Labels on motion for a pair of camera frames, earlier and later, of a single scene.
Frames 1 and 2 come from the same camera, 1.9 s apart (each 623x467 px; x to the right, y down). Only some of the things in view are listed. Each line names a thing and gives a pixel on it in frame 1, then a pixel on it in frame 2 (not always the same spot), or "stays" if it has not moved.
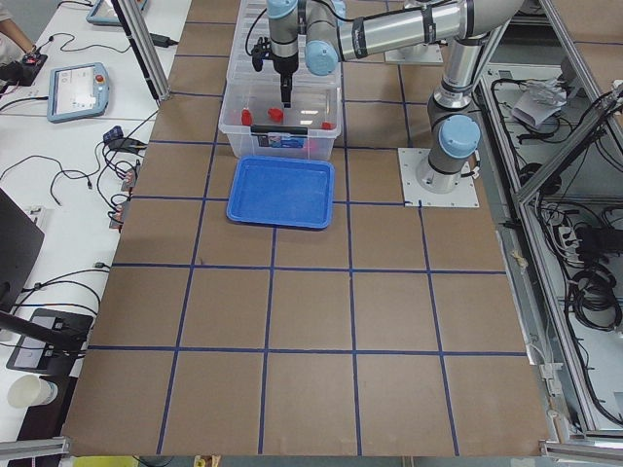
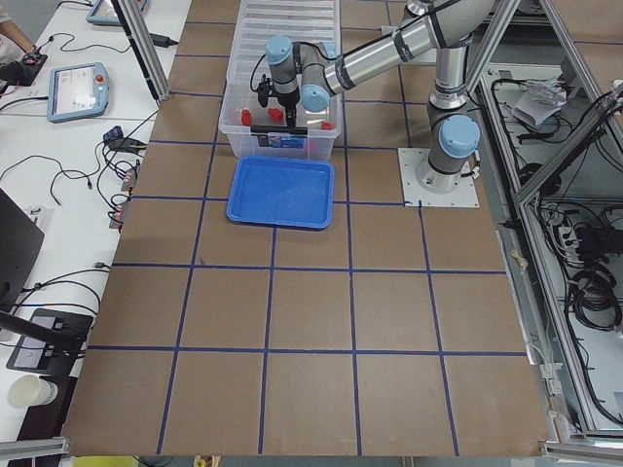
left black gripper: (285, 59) → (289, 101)
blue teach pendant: (77, 91) stays
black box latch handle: (279, 129) stays
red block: (275, 114) stays
